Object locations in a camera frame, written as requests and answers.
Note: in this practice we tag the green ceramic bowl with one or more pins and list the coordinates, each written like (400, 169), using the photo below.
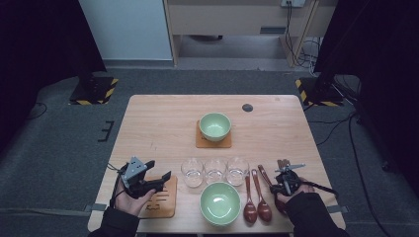
(220, 204)
(214, 126)

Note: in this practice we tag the wooden coaster with cut-outs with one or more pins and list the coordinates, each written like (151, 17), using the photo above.
(214, 144)
(163, 200)

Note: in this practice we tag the black stand base striped edge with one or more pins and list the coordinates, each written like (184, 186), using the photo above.
(94, 92)
(321, 94)

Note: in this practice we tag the dark round table grommet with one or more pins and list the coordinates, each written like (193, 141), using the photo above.
(247, 107)

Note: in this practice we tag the grey tape strip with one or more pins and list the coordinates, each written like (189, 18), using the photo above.
(341, 209)
(97, 207)

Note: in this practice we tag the black curtain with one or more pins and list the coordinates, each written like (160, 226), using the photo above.
(378, 49)
(39, 49)

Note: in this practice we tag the dark red wooden spoon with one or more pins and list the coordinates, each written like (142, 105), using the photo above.
(264, 211)
(265, 176)
(250, 212)

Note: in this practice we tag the white panel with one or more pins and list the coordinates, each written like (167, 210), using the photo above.
(125, 29)

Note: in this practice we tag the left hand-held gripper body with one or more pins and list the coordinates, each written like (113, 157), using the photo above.
(135, 174)

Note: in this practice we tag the person's left hand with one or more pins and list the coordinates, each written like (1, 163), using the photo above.
(131, 204)

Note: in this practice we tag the person's right hand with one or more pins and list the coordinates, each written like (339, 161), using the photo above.
(301, 190)

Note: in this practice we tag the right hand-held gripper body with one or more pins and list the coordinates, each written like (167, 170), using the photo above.
(288, 179)

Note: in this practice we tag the white power strip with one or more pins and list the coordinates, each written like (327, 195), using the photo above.
(292, 2)

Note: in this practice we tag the clear glass cup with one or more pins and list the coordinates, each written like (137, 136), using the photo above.
(192, 173)
(237, 171)
(215, 169)

